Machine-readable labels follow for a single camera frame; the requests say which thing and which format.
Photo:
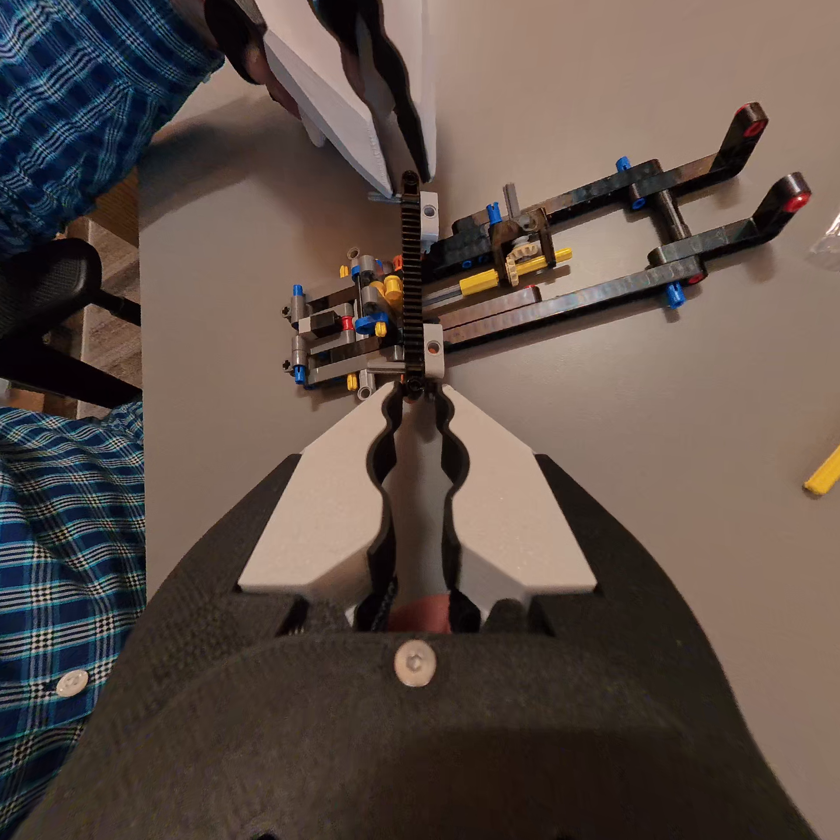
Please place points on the yellow lego axle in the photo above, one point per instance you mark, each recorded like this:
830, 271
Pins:
825, 474

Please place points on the black office chair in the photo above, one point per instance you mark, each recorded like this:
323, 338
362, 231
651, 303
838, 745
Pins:
46, 282

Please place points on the clear plastic parts bag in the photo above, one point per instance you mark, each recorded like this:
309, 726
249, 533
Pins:
828, 249

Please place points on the black lego chassis assembly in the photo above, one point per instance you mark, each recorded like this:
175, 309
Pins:
415, 275

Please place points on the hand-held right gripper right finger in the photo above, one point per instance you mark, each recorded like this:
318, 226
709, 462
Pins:
518, 518

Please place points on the person's left hand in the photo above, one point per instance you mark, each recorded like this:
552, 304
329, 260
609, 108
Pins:
281, 95

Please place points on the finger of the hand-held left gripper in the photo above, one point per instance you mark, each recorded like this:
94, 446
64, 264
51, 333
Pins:
328, 111
420, 79

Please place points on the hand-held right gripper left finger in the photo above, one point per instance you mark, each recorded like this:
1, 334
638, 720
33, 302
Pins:
315, 518

